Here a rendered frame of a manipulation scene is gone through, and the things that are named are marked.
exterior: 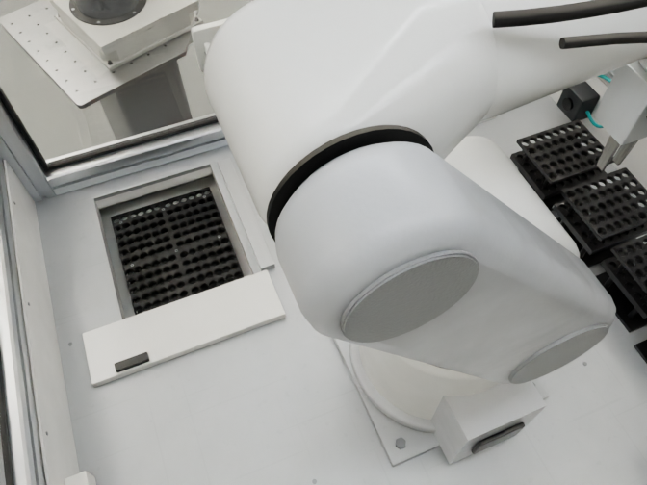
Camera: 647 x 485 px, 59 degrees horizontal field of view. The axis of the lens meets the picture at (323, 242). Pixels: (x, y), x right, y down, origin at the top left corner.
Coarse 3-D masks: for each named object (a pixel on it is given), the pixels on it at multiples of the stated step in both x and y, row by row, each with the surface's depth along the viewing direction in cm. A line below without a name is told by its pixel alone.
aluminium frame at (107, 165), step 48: (0, 96) 80; (0, 144) 84; (144, 144) 96; (192, 144) 98; (0, 192) 80; (48, 192) 94; (0, 240) 73; (0, 288) 69; (0, 336) 66; (0, 384) 62
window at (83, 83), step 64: (0, 0) 70; (64, 0) 73; (128, 0) 76; (192, 0) 80; (0, 64) 76; (64, 64) 80; (128, 64) 84; (192, 64) 88; (64, 128) 88; (128, 128) 93
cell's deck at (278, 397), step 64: (512, 128) 104; (128, 192) 97; (64, 256) 89; (64, 320) 83; (128, 384) 77; (192, 384) 77; (256, 384) 77; (320, 384) 77; (576, 384) 77; (640, 384) 77; (128, 448) 73; (192, 448) 73; (256, 448) 73; (320, 448) 73; (512, 448) 73; (576, 448) 72; (640, 448) 72
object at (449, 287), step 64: (256, 0) 33; (320, 0) 31; (384, 0) 30; (448, 0) 30; (512, 0) 31; (576, 0) 32; (640, 0) 28; (256, 64) 30; (320, 64) 29; (384, 64) 28; (448, 64) 29; (512, 64) 31; (576, 64) 33; (640, 64) 44; (256, 128) 29; (320, 128) 27; (384, 128) 27; (448, 128) 31; (640, 128) 47; (256, 192) 30; (320, 192) 26; (384, 192) 24; (448, 192) 25; (512, 192) 50; (320, 256) 25; (384, 256) 24; (448, 256) 25; (512, 256) 29; (576, 256) 47; (320, 320) 27; (384, 320) 28; (448, 320) 32; (512, 320) 36; (576, 320) 42; (384, 384) 70; (448, 384) 61; (512, 384) 65; (384, 448) 72; (448, 448) 69
